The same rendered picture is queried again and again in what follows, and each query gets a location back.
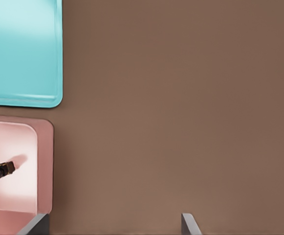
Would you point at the black button with yellow cap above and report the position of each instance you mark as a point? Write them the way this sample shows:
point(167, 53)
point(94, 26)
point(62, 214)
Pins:
point(0, 171)

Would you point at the pink box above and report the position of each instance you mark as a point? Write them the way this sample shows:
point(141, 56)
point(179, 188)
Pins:
point(17, 147)

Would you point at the pale blue-green tray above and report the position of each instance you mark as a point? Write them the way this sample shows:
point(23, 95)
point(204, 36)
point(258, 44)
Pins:
point(22, 54)

